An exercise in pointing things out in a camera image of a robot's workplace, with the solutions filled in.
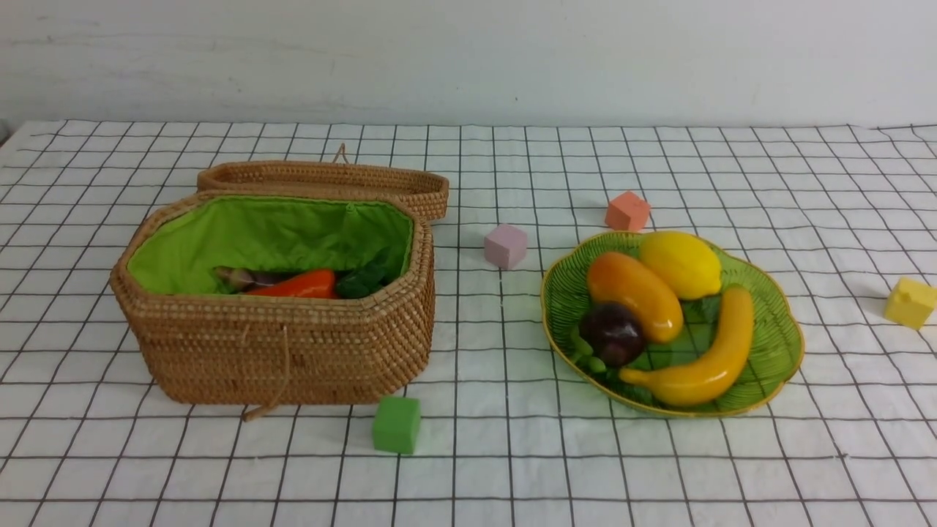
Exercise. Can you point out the purple toy eggplant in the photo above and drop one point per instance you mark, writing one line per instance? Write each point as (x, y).
(244, 279)

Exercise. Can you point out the white grid tablecloth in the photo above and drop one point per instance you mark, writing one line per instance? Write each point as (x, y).
(510, 436)

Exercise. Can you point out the pink foam cube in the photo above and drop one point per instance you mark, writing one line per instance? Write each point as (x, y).
(505, 246)

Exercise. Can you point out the yellow foam cube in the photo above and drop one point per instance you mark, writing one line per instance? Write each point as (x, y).
(910, 303)

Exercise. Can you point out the woven wicker basket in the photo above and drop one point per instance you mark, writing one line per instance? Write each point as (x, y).
(205, 344)

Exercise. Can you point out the dark purple toy mangosteen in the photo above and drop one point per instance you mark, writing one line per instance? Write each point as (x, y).
(607, 337)

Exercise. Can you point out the yellow toy banana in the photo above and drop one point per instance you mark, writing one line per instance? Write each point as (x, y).
(712, 374)

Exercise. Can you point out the orange toy carrot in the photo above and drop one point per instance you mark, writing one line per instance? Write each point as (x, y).
(328, 284)

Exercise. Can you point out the green foam cube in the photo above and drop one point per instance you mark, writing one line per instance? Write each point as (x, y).
(396, 425)

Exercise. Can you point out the yellow toy lemon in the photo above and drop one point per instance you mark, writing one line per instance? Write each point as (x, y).
(688, 265)

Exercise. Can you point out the orange toy mango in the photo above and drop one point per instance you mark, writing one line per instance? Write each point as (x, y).
(617, 277)

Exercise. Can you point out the orange foam cube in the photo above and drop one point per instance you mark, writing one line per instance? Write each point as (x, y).
(627, 212)

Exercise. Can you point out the green leaf-shaped plastic plate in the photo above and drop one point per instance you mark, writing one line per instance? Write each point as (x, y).
(777, 348)

